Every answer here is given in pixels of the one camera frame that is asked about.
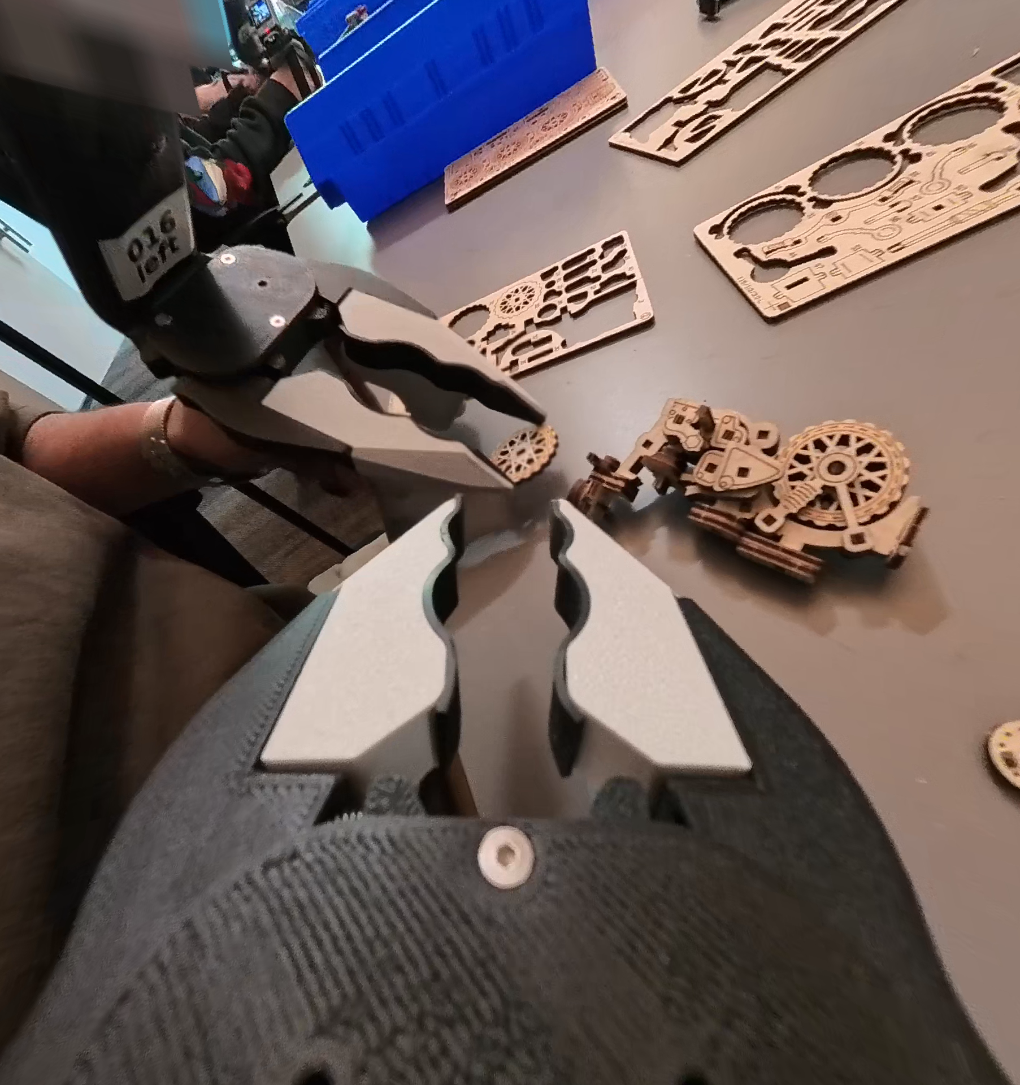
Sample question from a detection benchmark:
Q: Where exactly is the person's left forearm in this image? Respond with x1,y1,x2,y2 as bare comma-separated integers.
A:
18,402,150,518

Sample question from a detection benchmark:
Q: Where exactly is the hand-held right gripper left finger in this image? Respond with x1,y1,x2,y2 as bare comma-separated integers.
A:
259,496,464,802

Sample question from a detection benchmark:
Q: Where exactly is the wooden sheet with round holes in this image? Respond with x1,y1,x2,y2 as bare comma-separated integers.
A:
693,38,1020,323

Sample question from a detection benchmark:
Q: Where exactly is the person's olive shirt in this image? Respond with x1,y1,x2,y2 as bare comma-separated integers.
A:
0,381,307,1085

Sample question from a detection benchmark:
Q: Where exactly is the wooden gear sheet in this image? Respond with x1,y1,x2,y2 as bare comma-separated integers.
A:
440,231,657,380

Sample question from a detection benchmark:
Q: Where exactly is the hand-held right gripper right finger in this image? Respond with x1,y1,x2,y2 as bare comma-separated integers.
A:
548,498,754,810

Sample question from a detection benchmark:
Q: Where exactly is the blue bin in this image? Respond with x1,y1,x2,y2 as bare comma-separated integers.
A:
285,0,600,223
293,0,375,60

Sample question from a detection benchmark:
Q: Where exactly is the curved wooden disc piece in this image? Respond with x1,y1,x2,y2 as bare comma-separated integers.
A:
987,719,1020,802

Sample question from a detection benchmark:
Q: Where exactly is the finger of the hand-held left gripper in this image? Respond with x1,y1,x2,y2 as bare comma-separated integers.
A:
336,287,547,429
175,368,515,493

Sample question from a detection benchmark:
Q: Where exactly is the grey desk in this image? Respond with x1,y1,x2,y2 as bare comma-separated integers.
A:
264,0,1020,1085

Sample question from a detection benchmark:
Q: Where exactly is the person's left hand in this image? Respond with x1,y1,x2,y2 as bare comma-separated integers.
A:
166,398,358,501

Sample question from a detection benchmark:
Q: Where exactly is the metal wrist bracelet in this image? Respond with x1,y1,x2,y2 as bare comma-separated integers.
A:
137,394,184,484

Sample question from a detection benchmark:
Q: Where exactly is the wooden gear wheel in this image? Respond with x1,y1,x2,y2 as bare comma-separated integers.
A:
488,424,560,486

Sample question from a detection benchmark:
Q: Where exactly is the dark brown engraved board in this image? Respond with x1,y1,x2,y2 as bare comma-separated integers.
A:
444,66,630,210

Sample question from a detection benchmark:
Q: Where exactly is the wooden sheet with small cutouts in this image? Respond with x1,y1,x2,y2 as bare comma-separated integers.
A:
609,0,909,166

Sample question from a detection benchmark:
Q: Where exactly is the assembled wooden model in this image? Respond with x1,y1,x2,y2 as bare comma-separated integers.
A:
567,397,930,586

